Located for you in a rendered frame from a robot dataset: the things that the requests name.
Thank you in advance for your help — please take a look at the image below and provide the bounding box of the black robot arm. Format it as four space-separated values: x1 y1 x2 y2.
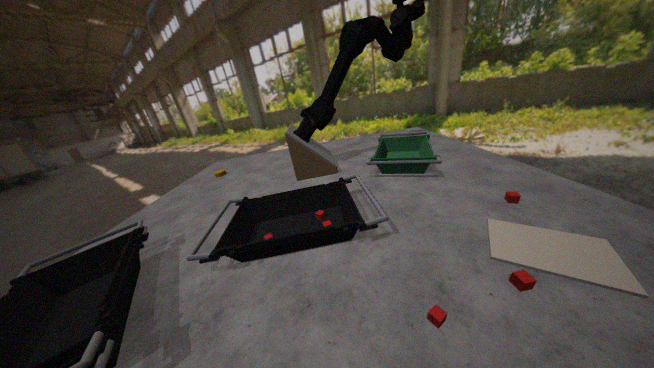
293 0 425 143

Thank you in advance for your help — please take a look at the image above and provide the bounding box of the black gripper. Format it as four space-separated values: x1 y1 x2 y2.
392 0 411 23

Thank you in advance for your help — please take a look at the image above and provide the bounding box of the beige flat panel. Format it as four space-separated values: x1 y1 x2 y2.
487 218 648 298

